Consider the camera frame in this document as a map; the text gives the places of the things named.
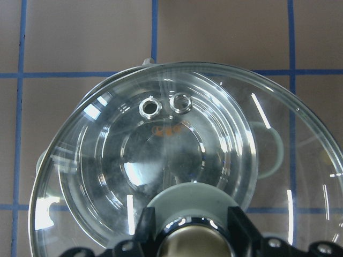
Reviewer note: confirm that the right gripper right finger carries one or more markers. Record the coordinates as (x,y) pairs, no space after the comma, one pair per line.
(246,240)

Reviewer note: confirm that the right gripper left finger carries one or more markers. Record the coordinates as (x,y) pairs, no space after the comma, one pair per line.
(143,242)

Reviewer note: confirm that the pale green cooking pot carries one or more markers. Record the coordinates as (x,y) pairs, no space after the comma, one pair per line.
(143,131)

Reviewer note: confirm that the glass pot lid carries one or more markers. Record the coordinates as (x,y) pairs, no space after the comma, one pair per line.
(300,203)

